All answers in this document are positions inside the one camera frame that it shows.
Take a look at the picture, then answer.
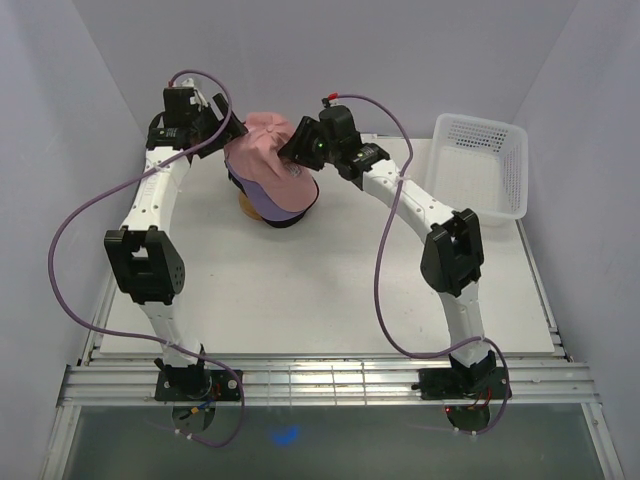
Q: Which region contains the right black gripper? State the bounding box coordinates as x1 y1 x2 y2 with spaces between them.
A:
276 118 339 173

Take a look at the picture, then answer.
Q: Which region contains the pink cap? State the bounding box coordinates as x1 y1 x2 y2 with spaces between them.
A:
224 112 319 212

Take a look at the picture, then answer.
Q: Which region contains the purple cap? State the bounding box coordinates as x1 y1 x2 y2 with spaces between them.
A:
229 175 305 223

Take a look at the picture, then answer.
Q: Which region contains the black cap gold logo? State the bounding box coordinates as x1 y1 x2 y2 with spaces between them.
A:
227 170 309 229

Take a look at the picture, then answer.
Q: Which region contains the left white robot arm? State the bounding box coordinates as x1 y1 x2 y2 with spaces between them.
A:
104 79 247 400

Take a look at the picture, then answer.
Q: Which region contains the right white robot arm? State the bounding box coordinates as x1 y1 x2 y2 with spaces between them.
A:
278 105 496 397

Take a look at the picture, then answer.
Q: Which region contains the wooden hat stand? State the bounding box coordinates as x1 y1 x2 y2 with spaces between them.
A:
238 192 263 221

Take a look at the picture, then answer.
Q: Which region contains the white plastic basket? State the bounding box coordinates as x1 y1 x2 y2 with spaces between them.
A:
422 113 529 226

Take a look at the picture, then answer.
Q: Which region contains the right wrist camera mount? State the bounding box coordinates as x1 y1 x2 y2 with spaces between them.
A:
322 92 343 111

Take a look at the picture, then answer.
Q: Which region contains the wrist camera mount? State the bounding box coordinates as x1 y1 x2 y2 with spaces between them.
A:
168 77 209 110
322 92 343 111

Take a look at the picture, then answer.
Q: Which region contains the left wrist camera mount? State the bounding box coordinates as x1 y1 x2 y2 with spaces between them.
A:
168 77 209 110

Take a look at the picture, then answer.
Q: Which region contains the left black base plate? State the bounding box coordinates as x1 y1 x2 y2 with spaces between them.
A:
153 370 240 402

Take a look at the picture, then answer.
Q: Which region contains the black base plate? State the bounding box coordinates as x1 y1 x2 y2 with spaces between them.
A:
153 370 240 402
412 367 512 400

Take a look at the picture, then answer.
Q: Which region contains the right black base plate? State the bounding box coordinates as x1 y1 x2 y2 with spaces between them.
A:
412 367 512 400

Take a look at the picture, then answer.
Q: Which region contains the aluminium rail frame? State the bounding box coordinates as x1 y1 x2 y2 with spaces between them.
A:
40 356 624 479

